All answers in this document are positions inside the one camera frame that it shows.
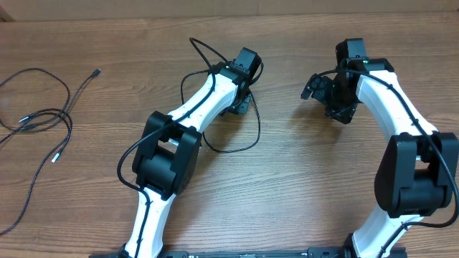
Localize black cable usb-c plug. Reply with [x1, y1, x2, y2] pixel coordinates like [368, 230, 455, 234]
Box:
[0, 67, 102, 133]

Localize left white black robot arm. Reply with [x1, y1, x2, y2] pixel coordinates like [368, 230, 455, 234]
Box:
[116, 47, 264, 257]

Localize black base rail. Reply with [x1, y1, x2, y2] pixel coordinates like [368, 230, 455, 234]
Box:
[89, 246, 408, 258]

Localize black cable silver plugs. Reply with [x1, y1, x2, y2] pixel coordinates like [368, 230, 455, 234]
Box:
[1, 108, 73, 236]

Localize black braided cable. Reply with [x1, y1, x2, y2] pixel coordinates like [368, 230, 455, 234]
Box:
[179, 70, 262, 155]

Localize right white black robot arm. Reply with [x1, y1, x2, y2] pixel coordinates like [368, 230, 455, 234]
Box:
[301, 38, 458, 257]

